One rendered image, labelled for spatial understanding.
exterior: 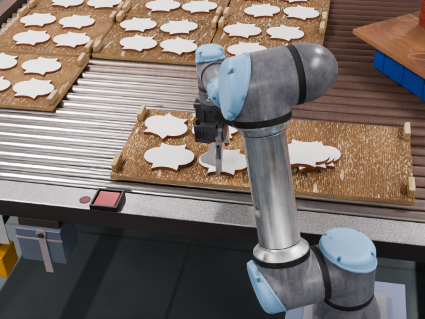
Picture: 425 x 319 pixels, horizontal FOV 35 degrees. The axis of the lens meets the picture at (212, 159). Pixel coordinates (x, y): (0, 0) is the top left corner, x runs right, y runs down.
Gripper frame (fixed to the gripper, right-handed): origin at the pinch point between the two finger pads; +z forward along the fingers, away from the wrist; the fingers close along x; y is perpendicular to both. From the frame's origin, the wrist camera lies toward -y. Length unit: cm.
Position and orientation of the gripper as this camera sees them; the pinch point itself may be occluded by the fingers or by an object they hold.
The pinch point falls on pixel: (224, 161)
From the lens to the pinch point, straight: 192.0
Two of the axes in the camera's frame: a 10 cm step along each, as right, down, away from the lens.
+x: -1.8, 5.8, -7.9
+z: 0.6, 8.1, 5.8
